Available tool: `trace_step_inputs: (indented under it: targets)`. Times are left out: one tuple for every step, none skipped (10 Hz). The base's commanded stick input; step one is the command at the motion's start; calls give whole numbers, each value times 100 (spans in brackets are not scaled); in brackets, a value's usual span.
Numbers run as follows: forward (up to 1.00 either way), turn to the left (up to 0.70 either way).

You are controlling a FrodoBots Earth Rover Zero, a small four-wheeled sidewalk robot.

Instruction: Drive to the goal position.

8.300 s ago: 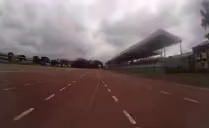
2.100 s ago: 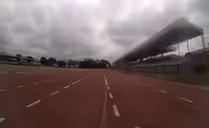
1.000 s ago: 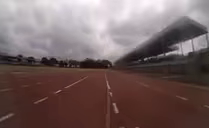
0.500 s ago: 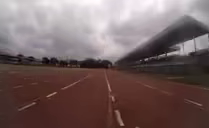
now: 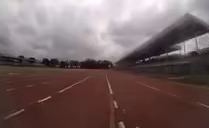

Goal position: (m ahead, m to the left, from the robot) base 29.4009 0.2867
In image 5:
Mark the low building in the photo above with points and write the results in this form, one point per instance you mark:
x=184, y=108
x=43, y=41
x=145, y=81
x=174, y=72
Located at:
x=5, y=60

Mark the roofed grandstand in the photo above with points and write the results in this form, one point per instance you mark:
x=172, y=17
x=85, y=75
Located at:
x=173, y=46

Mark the row of trees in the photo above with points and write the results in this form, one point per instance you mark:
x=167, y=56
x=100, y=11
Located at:
x=75, y=63

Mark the red running track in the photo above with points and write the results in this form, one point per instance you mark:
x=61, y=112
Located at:
x=88, y=106

